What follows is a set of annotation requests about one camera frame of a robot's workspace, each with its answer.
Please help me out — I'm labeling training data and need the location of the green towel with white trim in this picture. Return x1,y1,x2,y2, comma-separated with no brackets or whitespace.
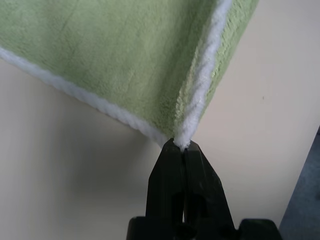
0,0,261,151

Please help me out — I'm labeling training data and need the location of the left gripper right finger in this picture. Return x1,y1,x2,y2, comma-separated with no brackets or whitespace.
184,141,236,230

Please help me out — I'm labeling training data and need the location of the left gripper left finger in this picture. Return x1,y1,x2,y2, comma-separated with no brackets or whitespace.
146,138,186,224

